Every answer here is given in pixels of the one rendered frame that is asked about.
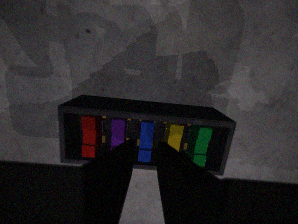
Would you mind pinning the yellow fuse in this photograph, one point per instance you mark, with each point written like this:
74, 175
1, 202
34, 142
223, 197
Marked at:
173, 135

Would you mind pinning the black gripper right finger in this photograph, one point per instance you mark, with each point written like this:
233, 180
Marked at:
192, 195

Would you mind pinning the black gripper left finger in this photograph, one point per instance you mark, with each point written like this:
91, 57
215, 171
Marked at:
93, 193

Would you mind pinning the black fuse block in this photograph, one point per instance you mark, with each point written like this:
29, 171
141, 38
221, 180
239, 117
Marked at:
85, 130

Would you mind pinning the purple fuse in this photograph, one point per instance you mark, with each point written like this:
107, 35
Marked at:
119, 131

